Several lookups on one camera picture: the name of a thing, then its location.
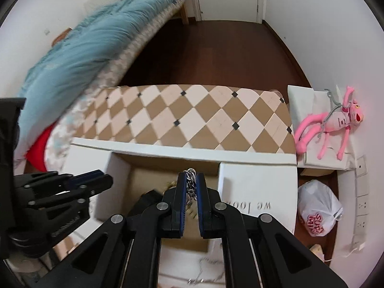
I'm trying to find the white plastic bag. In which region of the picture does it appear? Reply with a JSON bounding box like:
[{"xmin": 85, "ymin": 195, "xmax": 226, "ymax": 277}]
[{"xmin": 297, "ymin": 180, "xmax": 344, "ymax": 237}]

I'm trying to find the pink plush toy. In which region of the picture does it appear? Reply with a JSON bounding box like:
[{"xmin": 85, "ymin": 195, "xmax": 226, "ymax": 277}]
[{"xmin": 294, "ymin": 85, "xmax": 364, "ymax": 160}]

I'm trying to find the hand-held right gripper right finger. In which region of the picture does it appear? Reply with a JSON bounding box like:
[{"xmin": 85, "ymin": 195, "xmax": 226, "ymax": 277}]
[{"xmin": 196, "ymin": 174, "xmax": 349, "ymax": 288}]

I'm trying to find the thin silver necklace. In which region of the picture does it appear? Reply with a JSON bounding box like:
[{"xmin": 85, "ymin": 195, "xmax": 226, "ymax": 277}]
[{"xmin": 186, "ymin": 256, "xmax": 223, "ymax": 286}]

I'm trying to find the red cloth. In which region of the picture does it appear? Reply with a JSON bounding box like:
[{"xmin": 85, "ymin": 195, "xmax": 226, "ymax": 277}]
[{"xmin": 25, "ymin": 125, "xmax": 57, "ymax": 172}]

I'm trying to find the light blue blanket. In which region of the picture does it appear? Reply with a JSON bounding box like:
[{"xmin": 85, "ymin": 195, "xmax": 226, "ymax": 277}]
[{"xmin": 16, "ymin": 0, "xmax": 191, "ymax": 160}]

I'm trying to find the grey clothes hanger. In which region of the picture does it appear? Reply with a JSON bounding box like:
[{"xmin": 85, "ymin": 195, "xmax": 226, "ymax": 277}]
[{"xmin": 317, "ymin": 88, "xmax": 349, "ymax": 139}]

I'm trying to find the white cardboard box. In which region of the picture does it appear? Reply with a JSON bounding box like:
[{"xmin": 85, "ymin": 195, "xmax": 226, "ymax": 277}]
[{"xmin": 61, "ymin": 137, "xmax": 299, "ymax": 288}]

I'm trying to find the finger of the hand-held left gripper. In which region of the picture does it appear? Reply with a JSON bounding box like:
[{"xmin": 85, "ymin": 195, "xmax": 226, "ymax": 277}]
[
  {"xmin": 28, "ymin": 174, "xmax": 114, "ymax": 239},
  {"xmin": 13, "ymin": 170, "xmax": 104, "ymax": 200}
]

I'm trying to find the checkered folding table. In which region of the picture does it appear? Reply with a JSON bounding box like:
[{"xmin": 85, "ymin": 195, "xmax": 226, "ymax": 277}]
[{"xmin": 73, "ymin": 84, "xmax": 296, "ymax": 154}]

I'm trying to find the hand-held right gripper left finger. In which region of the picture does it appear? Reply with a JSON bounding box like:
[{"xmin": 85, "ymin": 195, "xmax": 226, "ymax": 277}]
[{"xmin": 39, "ymin": 172, "xmax": 186, "ymax": 288}]

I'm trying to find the silver chain bracelet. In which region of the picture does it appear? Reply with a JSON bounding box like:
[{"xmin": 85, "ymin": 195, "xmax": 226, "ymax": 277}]
[{"xmin": 184, "ymin": 168, "xmax": 198, "ymax": 206}]

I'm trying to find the wooden bed leg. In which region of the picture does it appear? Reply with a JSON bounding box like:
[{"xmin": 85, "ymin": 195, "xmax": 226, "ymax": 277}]
[{"xmin": 179, "ymin": 0, "xmax": 190, "ymax": 24}]

